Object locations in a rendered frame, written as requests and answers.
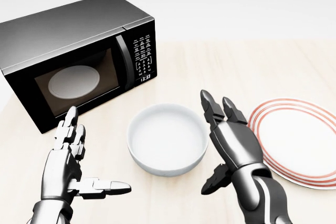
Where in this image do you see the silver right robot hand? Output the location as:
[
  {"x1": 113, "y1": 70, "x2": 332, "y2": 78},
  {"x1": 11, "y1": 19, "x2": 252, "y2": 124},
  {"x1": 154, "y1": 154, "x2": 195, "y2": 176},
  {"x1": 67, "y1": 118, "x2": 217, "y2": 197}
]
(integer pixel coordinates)
[{"x1": 199, "y1": 89, "x2": 264, "y2": 196}]

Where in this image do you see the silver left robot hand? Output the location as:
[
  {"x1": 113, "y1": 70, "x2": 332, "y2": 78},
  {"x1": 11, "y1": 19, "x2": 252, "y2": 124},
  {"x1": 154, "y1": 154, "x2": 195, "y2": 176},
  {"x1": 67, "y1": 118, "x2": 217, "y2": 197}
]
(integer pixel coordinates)
[{"x1": 40, "y1": 106, "x2": 132, "y2": 201}]

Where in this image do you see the white plate with red rings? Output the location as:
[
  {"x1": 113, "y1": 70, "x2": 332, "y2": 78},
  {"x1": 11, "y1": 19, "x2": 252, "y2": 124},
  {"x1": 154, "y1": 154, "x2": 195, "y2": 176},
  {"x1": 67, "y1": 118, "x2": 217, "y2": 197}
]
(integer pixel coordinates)
[{"x1": 247, "y1": 98, "x2": 336, "y2": 190}]

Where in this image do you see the white bowl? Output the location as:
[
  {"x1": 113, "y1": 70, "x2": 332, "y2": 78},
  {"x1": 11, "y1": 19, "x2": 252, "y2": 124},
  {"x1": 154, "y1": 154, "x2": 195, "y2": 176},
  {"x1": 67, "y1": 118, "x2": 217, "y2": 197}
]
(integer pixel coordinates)
[{"x1": 127, "y1": 103, "x2": 210, "y2": 177}]

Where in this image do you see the white microwave turntable plate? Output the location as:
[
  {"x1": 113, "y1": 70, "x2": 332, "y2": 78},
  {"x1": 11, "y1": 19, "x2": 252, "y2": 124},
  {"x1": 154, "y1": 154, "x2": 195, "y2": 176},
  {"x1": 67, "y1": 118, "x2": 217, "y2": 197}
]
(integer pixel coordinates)
[{"x1": 48, "y1": 65, "x2": 101, "y2": 100}]

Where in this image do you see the black microwave oven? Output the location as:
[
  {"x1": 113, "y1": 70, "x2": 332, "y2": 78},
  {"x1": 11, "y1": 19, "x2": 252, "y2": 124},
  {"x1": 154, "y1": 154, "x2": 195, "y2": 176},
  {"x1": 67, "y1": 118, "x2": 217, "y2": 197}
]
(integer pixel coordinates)
[{"x1": 0, "y1": 0, "x2": 158, "y2": 134}]

